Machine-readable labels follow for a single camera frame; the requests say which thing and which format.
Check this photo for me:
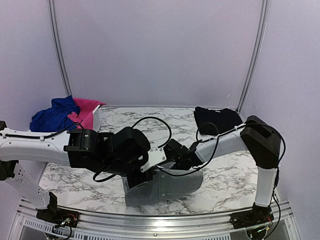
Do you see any grey garment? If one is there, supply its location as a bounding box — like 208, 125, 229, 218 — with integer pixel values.
122, 169, 204, 207

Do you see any black t-shirt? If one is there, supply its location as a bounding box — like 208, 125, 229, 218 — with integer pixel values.
193, 106, 243, 136

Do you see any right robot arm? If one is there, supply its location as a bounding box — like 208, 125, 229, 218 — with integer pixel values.
166, 115, 287, 224

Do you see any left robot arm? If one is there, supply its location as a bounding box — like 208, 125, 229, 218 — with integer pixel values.
0, 126, 151, 223

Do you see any white plastic laundry basket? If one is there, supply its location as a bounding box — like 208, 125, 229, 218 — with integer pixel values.
26, 104, 101, 133

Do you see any pink garment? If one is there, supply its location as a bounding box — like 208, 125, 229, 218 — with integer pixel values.
67, 97, 106, 132

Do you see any blue garment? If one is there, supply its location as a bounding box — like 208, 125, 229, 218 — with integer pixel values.
29, 95, 80, 133

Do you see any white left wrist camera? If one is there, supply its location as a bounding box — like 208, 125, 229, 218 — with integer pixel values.
140, 147, 167, 173

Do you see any aluminium front frame rail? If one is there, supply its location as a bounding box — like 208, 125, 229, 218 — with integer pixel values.
14, 197, 298, 240

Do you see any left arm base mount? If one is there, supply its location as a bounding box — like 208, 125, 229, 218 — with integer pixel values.
36, 207, 80, 228

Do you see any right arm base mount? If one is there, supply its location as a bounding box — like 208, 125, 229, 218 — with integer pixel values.
229, 209, 274, 229

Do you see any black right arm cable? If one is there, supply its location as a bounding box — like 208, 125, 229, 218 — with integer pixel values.
159, 119, 286, 177

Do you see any right aluminium corner post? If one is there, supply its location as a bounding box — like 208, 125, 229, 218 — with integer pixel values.
236, 0, 270, 113

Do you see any aluminium corner post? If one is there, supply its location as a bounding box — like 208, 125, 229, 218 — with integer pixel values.
47, 0, 72, 96
236, 0, 270, 113

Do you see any left aluminium corner post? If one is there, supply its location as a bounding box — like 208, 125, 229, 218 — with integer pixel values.
47, 0, 72, 96

